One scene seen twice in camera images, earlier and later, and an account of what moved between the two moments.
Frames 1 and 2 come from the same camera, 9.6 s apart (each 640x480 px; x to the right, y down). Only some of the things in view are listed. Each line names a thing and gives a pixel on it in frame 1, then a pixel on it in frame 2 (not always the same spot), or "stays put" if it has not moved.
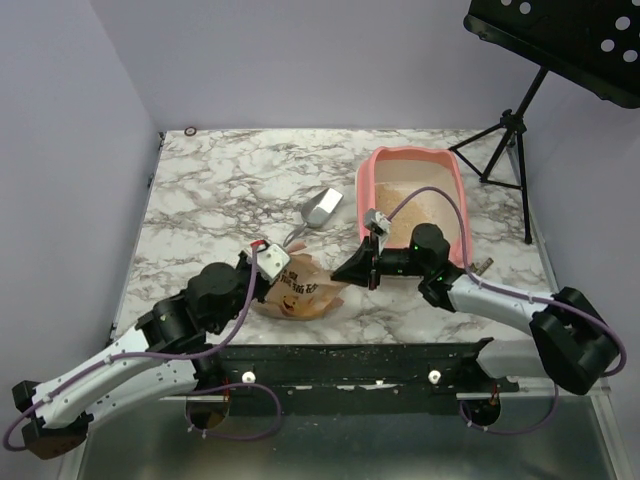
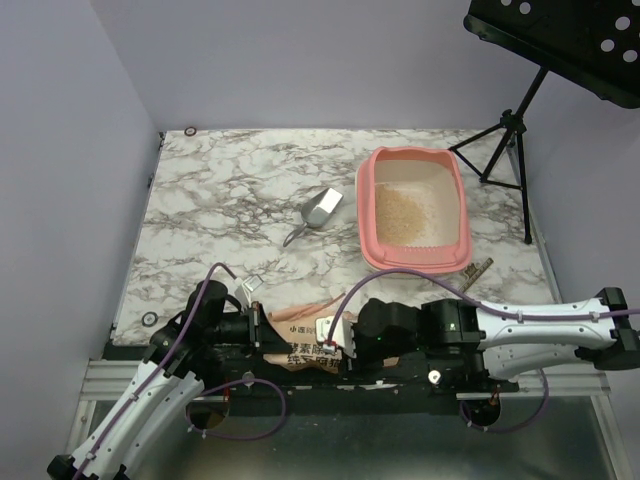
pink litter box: (411, 187) stays put
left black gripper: (244, 263) to (261, 335)
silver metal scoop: (318, 211) stays put
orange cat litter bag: (302, 290) to (298, 326)
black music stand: (594, 44) stays put
